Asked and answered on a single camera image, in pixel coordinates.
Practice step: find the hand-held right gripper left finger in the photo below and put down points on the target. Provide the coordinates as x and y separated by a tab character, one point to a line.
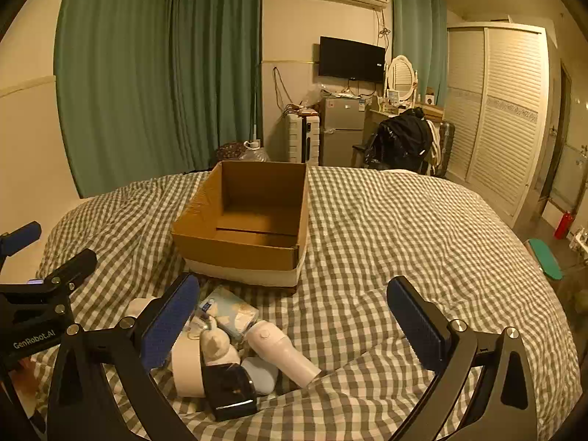
165	326

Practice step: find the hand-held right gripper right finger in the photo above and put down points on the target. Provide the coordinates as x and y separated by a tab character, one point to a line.
415	326

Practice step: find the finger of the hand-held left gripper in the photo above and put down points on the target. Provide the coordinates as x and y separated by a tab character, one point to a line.
69	268
20	236

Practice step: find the floral tissue packet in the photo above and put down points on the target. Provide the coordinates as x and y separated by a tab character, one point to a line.
232	312

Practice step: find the brown cardboard box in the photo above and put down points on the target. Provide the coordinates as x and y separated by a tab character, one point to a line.
229	257

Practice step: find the pale blue rounded object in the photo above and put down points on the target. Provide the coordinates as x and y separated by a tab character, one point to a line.
262	376

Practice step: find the white rounded object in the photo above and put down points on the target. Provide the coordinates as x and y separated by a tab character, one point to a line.
135	307

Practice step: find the white round container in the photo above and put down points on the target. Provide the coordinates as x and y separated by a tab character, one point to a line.
186	370

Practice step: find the checked blanket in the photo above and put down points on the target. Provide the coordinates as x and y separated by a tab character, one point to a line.
390	239

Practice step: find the black glossy device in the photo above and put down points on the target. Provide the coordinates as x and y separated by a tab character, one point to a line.
229	390

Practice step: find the white cylindrical device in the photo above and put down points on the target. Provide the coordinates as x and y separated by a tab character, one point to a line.
280	353

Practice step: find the green oval board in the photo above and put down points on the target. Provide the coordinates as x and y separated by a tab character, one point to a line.
546	259

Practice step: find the red fire extinguisher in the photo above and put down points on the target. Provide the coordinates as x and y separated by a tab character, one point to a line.
564	225

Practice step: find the dark suitcase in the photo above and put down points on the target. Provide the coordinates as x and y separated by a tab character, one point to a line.
444	147

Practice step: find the brown patterned bag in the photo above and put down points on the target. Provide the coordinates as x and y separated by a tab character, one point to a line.
232	151

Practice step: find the wide green curtain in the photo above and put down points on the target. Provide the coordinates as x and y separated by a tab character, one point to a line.
138	78

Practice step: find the silver fridge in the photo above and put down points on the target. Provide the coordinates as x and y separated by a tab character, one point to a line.
342	128

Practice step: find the wooden dressing table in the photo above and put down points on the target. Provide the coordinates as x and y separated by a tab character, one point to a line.
374	117

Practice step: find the white suitcase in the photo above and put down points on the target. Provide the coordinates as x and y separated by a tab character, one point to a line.
301	140

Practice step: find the white louvred wardrobe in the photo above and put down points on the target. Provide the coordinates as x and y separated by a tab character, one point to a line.
500	110

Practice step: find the white oval mirror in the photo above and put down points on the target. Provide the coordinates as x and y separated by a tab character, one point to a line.
400	76

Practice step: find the black television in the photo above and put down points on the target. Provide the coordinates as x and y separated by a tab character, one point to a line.
351	59

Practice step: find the narrow green curtain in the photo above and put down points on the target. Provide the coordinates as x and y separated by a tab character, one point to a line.
413	32

